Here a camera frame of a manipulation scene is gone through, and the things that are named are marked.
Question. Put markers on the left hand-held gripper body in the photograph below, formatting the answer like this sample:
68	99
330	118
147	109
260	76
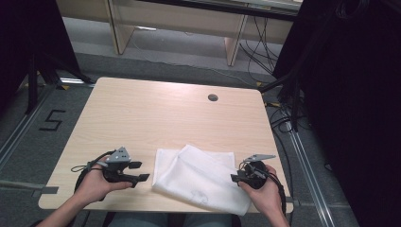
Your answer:
117	157

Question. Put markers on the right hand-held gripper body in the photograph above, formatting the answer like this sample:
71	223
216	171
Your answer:
254	176

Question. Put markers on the white cloth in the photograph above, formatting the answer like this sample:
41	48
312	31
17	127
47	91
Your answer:
195	179

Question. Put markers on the person's right hand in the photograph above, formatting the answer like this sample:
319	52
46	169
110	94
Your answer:
268	195

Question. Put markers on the person's left hand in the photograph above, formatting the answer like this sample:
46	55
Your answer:
94	186

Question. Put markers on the person's legs in jeans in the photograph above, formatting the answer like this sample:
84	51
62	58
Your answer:
135	220

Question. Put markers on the grey tape strip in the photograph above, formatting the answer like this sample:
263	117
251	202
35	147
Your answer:
44	190

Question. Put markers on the black metal stand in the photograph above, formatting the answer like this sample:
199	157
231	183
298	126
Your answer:
294	94
41	75

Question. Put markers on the black curtain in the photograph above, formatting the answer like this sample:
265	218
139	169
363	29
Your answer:
28	41
356	104

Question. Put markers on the light wooden desk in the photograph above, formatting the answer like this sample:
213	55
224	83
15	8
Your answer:
176	19

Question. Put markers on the grey metal floor rail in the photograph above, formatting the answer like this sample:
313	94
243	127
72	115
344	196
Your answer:
309	176
22	126

